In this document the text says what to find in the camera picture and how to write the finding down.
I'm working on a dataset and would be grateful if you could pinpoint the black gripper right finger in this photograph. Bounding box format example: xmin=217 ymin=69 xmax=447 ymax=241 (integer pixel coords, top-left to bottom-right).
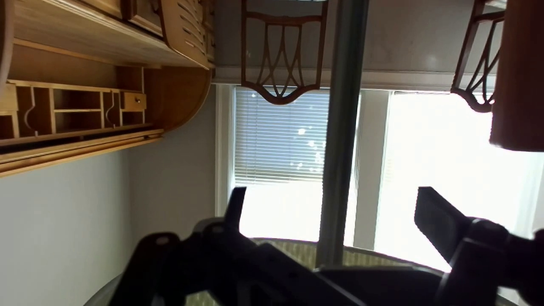
xmin=413 ymin=184 xmax=544 ymax=306

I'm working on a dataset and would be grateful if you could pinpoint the window with white blinds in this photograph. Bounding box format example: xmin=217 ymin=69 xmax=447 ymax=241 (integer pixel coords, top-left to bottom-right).
xmin=233 ymin=86 xmax=331 ymax=183

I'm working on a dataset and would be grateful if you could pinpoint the light wooden roll-top desk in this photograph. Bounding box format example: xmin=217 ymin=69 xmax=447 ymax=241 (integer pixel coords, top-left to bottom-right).
xmin=0 ymin=0 xmax=216 ymax=178

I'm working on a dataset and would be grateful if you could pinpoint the brown wooden bunk bed frame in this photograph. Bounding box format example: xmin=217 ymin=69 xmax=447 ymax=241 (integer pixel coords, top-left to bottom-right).
xmin=489 ymin=0 xmax=544 ymax=152

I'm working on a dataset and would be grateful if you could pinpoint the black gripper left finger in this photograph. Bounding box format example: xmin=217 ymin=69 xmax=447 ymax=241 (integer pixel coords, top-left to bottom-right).
xmin=107 ymin=184 xmax=364 ymax=306

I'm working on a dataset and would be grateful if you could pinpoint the white shade metal table lamp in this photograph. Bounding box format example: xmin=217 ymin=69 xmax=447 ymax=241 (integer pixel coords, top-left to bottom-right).
xmin=83 ymin=0 xmax=449 ymax=306

